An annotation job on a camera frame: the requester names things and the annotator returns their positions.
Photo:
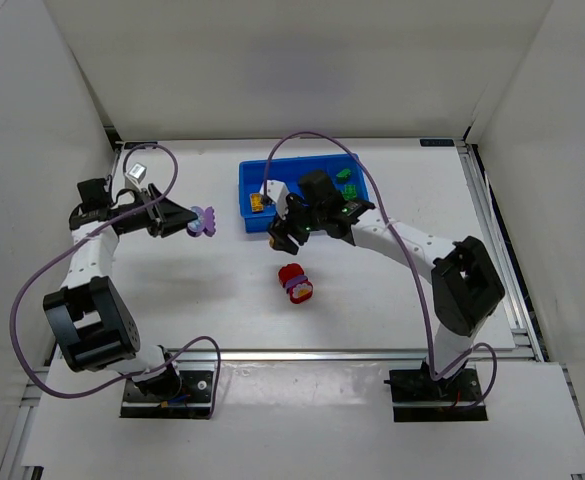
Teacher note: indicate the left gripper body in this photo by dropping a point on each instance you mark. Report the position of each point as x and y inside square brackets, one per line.
[155, 210]

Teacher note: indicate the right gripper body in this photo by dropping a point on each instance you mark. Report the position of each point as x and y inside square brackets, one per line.
[293, 223]

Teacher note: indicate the green number two lego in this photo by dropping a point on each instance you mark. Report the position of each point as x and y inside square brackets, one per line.
[349, 192]

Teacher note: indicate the purple flower lego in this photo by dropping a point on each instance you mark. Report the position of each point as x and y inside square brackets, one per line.
[204, 224]

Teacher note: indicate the red flower lego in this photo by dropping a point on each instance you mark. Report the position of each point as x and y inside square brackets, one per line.
[301, 292]

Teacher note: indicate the red green curved lego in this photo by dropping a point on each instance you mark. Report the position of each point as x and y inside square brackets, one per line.
[344, 175]

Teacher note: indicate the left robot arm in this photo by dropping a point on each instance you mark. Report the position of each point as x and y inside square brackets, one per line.
[89, 319]

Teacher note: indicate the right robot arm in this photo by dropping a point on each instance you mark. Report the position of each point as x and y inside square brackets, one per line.
[466, 288]

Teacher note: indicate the blue divided bin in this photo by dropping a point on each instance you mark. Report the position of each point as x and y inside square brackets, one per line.
[289, 171]

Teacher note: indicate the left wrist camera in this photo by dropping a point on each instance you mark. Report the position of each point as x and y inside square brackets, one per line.
[135, 176]

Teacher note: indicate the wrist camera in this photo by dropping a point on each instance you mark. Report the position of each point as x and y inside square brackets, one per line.
[275, 192]
[135, 176]

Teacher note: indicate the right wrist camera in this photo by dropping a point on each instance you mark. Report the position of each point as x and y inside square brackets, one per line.
[275, 192]

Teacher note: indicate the aluminium frame rail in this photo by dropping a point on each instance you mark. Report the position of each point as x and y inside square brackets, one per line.
[521, 352]

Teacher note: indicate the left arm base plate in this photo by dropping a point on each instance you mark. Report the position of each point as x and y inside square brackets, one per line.
[188, 398]

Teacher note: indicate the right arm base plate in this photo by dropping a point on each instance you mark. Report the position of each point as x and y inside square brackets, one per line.
[416, 398]

